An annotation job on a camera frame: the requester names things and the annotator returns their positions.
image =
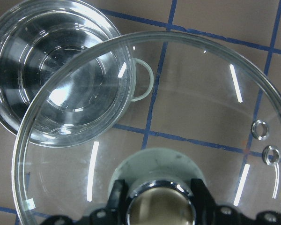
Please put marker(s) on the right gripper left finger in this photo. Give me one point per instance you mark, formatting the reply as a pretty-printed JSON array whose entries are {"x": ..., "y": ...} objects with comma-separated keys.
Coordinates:
[{"x": 110, "y": 214}]

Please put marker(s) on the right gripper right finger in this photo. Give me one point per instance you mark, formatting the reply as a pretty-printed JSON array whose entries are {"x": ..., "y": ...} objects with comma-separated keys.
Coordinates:
[{"x": 208, "y": 212}]

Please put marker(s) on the glass pot lid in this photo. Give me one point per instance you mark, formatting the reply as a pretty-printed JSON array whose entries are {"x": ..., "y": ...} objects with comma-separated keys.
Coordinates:
[{"x": 212, "y": 114}]

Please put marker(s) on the white steel cooking pot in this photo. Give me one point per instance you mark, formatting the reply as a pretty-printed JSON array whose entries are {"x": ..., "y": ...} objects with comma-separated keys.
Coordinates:
[{"x": 59, "y": 86}]

